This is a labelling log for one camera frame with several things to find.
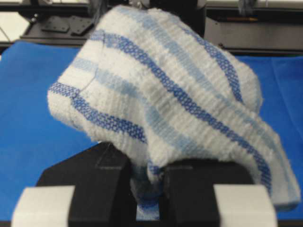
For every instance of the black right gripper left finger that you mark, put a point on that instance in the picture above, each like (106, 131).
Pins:
(90, 189)

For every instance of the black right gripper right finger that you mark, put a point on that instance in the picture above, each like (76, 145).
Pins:
(207, 193)

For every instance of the white blue striped towel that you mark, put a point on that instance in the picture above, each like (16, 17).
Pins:
(149, 84)

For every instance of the blue table mat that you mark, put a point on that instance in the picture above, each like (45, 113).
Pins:
(32, 140)

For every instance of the dark grey equipment box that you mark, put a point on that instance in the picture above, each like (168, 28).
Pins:
(254, 36)

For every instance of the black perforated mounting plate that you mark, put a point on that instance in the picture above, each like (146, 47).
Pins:
(73, 24)

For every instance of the black metal frame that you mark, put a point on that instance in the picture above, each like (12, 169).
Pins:
(191, 12)

